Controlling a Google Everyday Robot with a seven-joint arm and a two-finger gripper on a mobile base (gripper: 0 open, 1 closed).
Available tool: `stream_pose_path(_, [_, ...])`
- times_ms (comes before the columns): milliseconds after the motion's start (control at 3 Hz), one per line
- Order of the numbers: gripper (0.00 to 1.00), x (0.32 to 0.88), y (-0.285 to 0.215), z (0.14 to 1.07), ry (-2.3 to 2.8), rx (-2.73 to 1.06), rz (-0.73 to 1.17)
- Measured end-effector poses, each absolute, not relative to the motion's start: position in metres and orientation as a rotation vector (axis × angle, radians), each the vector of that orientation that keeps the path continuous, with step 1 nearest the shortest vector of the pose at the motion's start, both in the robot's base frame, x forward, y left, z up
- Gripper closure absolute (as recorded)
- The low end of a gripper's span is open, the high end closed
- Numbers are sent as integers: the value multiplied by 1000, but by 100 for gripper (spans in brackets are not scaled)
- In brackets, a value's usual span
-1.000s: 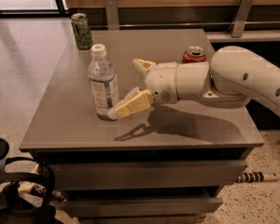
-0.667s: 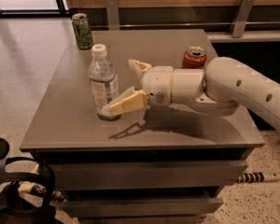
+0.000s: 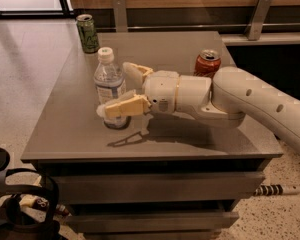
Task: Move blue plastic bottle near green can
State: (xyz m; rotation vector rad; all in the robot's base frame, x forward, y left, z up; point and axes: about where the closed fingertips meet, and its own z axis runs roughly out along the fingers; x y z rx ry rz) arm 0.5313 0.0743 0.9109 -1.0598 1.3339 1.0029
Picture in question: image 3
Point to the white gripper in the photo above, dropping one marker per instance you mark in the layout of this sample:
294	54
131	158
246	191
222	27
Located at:
161	90

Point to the clear plastic water bottle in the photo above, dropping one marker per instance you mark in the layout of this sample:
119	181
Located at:
109	78

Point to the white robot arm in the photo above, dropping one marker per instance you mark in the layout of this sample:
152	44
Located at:
222	101

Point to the green soda can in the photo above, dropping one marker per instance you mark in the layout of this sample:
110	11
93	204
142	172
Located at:
87	33

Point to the red Coca-Cola can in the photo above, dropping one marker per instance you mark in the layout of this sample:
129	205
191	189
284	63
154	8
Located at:
207	63

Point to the grey drawer cabinet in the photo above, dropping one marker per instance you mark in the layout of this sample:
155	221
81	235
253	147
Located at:
71	140

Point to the upper grey drawer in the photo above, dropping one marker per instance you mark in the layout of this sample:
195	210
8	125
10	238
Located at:
141	188

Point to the grey drawer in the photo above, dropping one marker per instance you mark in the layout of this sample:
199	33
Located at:
141	188
183	221

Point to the lower grey drawer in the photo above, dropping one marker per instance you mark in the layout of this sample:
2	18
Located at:
183	221

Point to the small items under cabinet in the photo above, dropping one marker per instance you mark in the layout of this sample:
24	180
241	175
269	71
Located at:
40	203

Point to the striped black white stick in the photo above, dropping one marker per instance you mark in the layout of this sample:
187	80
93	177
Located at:
276	190

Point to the left metal bracket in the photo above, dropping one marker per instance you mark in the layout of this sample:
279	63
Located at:
120	15

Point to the metal bracket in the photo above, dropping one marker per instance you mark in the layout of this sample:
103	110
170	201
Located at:
120	15
254	28

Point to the right metal bracket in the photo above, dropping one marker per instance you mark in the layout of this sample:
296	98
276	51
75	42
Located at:
254	28

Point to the black bag with straps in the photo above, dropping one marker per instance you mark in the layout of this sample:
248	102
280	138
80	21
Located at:
14	223

